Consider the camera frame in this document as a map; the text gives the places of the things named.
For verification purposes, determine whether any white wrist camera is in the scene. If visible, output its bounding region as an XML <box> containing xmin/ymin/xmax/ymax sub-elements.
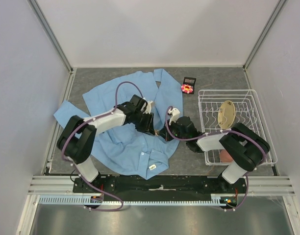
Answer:
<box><xmin>142</xmin><ymin>98</ymin><xmax>155</xmax><ymax>114</ymax></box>
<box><xmin>168</xmin><ymin>107</ymin><xmax>180</xmax><ymax>125</ymax></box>

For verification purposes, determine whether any white slotted cable duct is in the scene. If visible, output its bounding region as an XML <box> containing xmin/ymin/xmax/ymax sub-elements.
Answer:
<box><xmin>38</xmin><ymin>195</ymin><xmax>237</xmax><ymax>206</ymax></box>

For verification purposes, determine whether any beige ceramic plate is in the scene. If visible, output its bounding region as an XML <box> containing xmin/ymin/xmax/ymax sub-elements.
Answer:
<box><xmin>217</xmin><ymin>100</ymin><xmax>236</xmax><ymax>130</ymax></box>

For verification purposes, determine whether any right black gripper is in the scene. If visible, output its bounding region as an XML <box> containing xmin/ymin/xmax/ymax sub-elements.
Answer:
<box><xmin>157</xmin><ymin>118</ymin><xmax>188</xmax><ymax>142</ymax></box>

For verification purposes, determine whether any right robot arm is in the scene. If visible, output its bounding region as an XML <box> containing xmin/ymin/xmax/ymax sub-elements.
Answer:
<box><xmin>158</xmin><ymin>117</ymin><xmax>271</xmax><ymax>193</ymax></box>

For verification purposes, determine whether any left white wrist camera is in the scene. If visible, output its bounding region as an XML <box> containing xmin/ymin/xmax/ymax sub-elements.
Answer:
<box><xmin>142</xmin><ymin>98</ymin><xmax>155</xmax><ymax>114</ymax></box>

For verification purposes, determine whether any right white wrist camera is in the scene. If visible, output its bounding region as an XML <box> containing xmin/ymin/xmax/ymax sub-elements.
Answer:
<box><xmin>168</xmin><ymin>107</ymin><xmax>180</xmax><ymax>125</ymax></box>

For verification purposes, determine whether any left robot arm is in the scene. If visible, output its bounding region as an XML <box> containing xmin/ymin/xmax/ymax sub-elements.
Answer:
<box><xmin>56</xmin><ymin>95</ymin><xmax>155</xmax><ymax>192</ymax></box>

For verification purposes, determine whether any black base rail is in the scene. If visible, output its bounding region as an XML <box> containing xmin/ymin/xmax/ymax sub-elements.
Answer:
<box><xmin>73</xmin><ymin>171</ymin><xmax>249</xmax><ymax>199</ymax></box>

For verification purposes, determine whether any white wire dish rack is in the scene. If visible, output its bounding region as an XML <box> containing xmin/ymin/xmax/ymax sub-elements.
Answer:
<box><xmin>198</xmin><ymin>90</ymin><xmax>279</xmax><ymax>168</ymax></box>

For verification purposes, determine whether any pink flower plush brooch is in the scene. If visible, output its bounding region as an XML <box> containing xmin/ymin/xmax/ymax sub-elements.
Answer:
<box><xmin>181</xmin><ymin>84</ymin><xmax>194</xmax><ymax>94</ymax></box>

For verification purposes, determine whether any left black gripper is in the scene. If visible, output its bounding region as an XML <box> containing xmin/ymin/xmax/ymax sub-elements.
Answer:
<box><xmin>133</xmin><ymin>112</ymin><xmax>155</xmax><ymax>136</ymax></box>

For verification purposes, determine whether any light blue shirt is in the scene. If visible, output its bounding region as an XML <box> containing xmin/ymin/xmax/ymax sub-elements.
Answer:
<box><xmin>54</xmin><ymin>69</ymin><xmax>183</xmax><ymax>182</ymax></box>

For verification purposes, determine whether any pink ceramic cup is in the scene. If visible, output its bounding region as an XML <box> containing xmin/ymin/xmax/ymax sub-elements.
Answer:
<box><xmin>220</xmin><ymin>150</ymin><xmax>233</xmax><ymax>163</ymax></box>

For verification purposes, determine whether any black plastic frame back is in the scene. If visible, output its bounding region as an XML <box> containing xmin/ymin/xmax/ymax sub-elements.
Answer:
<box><xmin>183</xmin><ymin>77</ymin><xmax>197</xmax><ymax>89</ymax></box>

